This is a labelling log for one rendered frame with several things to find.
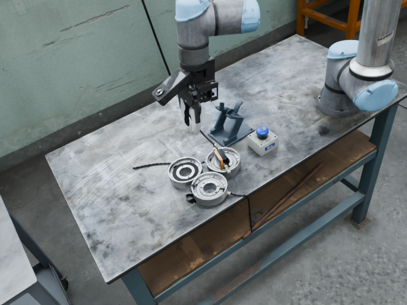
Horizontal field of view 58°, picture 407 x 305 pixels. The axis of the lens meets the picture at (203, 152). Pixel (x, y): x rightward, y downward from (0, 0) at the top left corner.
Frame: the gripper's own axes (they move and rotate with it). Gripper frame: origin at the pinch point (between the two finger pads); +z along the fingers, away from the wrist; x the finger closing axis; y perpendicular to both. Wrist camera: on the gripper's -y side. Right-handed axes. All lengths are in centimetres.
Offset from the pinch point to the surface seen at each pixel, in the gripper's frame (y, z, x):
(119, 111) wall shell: 25, 93, 156
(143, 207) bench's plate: -18.2, 20.6, -2.5
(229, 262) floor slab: 22, 96, 7
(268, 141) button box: 23.4, 10.4, -7.5
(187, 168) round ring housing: -1.2, 16.1, 0.9
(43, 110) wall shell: -25, 73, 156
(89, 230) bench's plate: -34.3, 22.8, -0.1
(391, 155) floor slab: 136, 81, 7
